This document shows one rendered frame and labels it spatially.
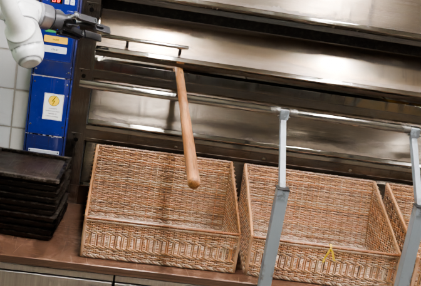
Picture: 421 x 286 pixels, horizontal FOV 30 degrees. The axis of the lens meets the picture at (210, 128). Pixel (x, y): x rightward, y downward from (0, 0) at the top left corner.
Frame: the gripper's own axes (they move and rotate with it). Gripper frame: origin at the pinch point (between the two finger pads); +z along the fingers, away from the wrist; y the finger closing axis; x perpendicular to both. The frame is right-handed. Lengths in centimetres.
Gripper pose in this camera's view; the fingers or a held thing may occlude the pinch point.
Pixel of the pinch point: (98, 32)
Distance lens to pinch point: 294.1
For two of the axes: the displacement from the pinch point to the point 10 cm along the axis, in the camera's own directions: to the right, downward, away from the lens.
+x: 1.6, 9.0, -4.0
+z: 7.4, 1.6, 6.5
